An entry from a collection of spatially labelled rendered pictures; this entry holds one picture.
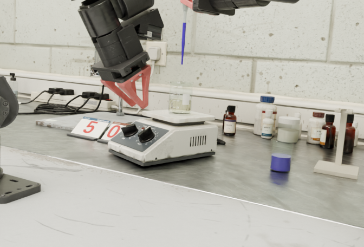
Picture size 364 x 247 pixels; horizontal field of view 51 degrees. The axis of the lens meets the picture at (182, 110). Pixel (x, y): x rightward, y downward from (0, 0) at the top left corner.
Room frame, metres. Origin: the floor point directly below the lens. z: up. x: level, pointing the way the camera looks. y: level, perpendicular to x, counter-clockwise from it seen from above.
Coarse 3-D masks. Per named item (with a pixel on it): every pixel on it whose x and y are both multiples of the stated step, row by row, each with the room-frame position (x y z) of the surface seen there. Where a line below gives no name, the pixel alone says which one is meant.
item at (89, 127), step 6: (84, 120) 0.98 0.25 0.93; (90, 120) 0.97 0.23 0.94; (78, 126) 0.96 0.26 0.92; (84, 126) 0.96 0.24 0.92; (90, 126) 0.95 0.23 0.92; (96, 126) 0.95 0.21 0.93; (102, 126) 0.94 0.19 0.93; (84, 132) 0.94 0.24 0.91; (90, 132) 0.93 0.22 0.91; (96, 132) 0.93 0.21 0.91
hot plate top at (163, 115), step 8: (144, 112) 0.82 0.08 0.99; (152, 112) 0.82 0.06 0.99; (160, 112) 0.83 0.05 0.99; (192, 112) 0.86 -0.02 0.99; (168, 120) 0.76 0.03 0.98; (176, 120) 0.75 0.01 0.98; (184, 120) 0.76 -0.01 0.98; (192, 120) 0.77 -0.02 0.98; (200, 120) 0.79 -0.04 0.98; (208, 120) 0.80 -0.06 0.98
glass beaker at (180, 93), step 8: (168, 80) 0.83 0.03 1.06; (176, 80) 0.80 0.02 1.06; (184, 80) 0.79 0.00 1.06; (176, 88) 0.80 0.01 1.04; (184, 88) 0.79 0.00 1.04; (192, 88) 0.81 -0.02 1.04; (176, 96) 0.79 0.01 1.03; (184, 96) 0.79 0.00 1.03; (168, 104) 0.81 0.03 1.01; (176, 104) 0.79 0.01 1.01; (184, 104) 0.79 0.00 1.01; (168, 112) 0.81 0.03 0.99; (176, 112) 0.79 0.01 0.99; (184, 112) 0.80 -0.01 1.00
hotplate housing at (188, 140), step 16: (176, 128) 0.74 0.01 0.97; (192, 128) 0.77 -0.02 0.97; (208, 128) 0.80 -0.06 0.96; (112, 144) 0.77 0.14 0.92; (160, 144) 0.71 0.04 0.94; (176, 144) 0.74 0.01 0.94; (192, 144) 0.77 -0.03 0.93; (208, 144) 0.80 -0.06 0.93; (144, 160) 0.69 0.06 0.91; (160, 160) 0.72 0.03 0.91; (176, 160) 0.75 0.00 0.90
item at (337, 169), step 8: (344, 112) 0.78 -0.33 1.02; (352, 112) 0.76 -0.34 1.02; (344, 120) 0.78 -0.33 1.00; (344, 128) 0.78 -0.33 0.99; (336, 152) 0.78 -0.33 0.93; (320, 160) 0.81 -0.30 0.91; (336, 160) 0.78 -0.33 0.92; (320, 168) 0.74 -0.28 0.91; (328, 168) 0.74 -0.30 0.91; (336, 168) 0.75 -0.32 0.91; (344, 168) 0.75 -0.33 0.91; (352, 168) 0.76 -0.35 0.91; (344, 176) 0.72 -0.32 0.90; (352, 176) 0.71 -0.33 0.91
